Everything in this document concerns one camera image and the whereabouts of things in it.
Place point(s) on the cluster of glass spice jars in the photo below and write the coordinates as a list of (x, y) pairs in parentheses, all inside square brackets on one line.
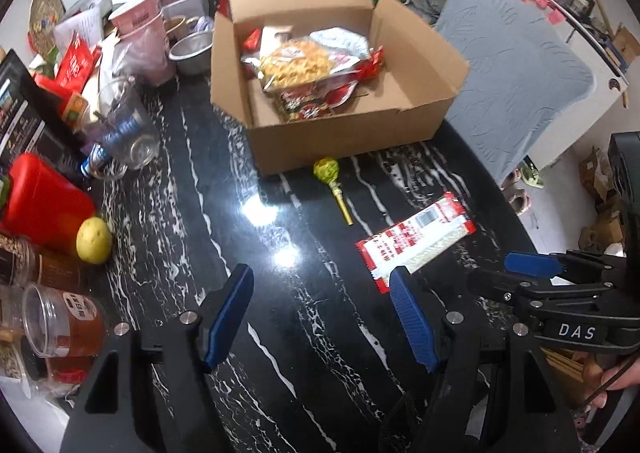
[(65, 323)]

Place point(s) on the stack of cardboard sheets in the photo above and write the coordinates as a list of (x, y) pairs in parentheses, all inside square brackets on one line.
[(570, 373)]

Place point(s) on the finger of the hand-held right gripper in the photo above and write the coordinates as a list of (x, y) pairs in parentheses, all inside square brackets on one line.
[(530, 264), (495, 283)]

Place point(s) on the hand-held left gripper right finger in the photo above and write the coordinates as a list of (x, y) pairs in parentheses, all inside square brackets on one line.
[(412, 318)]

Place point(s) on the green slipper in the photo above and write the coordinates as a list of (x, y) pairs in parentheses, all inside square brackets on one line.
[(533, 175)]

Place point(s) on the clear bag of yellow crisps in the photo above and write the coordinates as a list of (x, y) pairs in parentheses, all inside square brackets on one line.
[(295, 65)]

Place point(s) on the red plastic container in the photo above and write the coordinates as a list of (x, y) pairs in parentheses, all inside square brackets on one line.
[(40, 205)]

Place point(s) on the glass measuring cup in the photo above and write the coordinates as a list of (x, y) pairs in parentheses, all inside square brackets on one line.
[(127, 133)]

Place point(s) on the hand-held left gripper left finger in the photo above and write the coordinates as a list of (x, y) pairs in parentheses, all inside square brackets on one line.
[(227, 313)]

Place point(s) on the small red snack packet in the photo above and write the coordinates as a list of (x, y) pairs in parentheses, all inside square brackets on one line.
[(251, 40)]

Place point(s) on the chair with leaf-pattern cover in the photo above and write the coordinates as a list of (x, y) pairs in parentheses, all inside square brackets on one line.
[(510, 78)]

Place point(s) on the long wooden stick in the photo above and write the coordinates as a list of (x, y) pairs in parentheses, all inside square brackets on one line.
[(600, 18)]

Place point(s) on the red paper packet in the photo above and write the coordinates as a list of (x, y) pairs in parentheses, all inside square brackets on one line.
[(75, 63)]

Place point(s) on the brown cardboard boxes pile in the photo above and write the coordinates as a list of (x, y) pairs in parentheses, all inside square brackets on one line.
[(602, 213)]

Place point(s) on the pink slipper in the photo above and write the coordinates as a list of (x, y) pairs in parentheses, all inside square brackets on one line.
[(510, 182), (520, 202)]

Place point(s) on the pink plastic tub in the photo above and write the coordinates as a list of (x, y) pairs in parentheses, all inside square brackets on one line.
[(142, 33)]

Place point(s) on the yellow lemon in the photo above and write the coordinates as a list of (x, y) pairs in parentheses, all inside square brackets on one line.
[(94, 240)]

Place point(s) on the round woven fan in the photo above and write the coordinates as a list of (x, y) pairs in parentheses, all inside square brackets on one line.
[(45, 15)]

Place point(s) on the red white snack pouch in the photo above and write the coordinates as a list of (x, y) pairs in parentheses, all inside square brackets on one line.
[(315, 105)]

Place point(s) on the cardboard box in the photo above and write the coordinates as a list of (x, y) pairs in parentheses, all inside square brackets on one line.
[(400, 98)]

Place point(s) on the red white packet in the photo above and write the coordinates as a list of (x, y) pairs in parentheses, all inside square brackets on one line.
[(415, 238)]

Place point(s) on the person's right hand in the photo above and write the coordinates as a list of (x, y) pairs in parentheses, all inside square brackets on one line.
[(622, 377)]

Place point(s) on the green lollipop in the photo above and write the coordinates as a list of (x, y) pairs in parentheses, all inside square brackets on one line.
[(326, 170)]

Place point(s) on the red yellow snack bag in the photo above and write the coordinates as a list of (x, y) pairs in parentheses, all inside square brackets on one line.
[(371, 64)]

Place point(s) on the metal bowl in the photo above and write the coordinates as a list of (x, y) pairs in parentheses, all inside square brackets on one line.
[(192, 53)]

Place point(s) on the black printed box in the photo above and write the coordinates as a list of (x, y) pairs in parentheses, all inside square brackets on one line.
[(25, 108)]

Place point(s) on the pale grey snack bag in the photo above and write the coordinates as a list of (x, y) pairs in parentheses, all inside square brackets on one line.
[(342, 45)]

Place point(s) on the blue label can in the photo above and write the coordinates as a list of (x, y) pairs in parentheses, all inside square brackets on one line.
[(95, 162)]

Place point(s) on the open brown carton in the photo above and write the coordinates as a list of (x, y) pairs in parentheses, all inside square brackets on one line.
[(627, 45)]

